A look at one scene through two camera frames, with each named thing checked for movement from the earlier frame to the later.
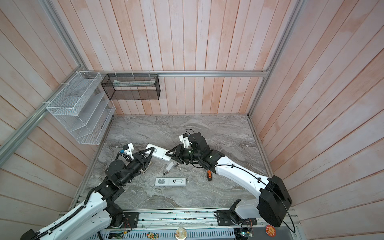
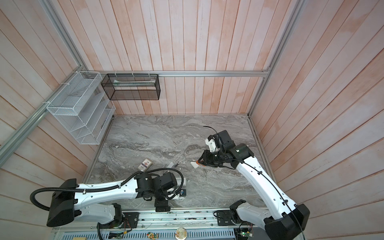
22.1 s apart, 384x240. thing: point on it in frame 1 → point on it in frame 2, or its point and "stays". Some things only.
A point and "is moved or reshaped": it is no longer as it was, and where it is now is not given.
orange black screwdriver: [209, 175] is moved or reshaped
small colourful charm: [152, 235] stays
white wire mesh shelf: [83, 109] stays
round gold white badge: [180, 233] stays
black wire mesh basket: [132, 86] stays
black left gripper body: [139, 162] → [161, 204]
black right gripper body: [186, 154] → [214, 158]
